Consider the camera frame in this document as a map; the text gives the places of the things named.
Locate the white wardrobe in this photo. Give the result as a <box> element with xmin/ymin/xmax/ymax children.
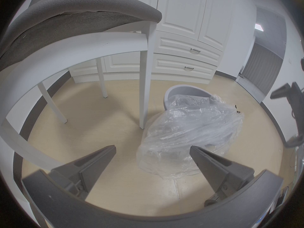
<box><xmin>70</xmin><ymin>0</ymin><xmax>234</xmax><ymax>84</ymax></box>

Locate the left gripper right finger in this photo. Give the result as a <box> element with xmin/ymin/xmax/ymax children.
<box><xmin>189</xmin><ymin>146</ymin><xmax>256</xmax><ymax>200</ymax></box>

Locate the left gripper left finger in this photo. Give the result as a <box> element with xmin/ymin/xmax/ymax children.
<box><xmin>49</xmin><ymin>145</ymin><xmax>117</xmax><ymax>200</ymax></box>

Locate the grey curtain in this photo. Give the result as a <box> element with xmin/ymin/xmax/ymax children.
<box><xmin>242</xmin><ymin>43</ymin><xmax>284</xmax><ymax>97</ymax></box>

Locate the white trash bin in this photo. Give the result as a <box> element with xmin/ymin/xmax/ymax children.
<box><xmin>164</xmin><ymin>85</ymin><xmax>235</xmax><ymax>157</ymax></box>

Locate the clear plastic bag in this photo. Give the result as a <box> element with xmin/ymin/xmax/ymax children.
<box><xmin>136</xmin><ymin>94</ymin><xmax>245</xmax><ymax>180</ymax></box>

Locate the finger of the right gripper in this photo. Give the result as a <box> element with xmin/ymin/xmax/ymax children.
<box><xmin>270</xmin><ymin>83</ymin><xmax>292</xmax><ymax>100</ymax></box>

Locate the grey padded white chair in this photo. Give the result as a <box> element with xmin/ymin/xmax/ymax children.
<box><xmin>0</xmin><ymin>0</ymin><xmax>163</xmax><ymax>173</ymax></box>

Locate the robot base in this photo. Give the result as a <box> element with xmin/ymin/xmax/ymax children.
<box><xmin>204</xmin><ymin>146</ymin><xmax>304</xmax><ymax>208</ymax></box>

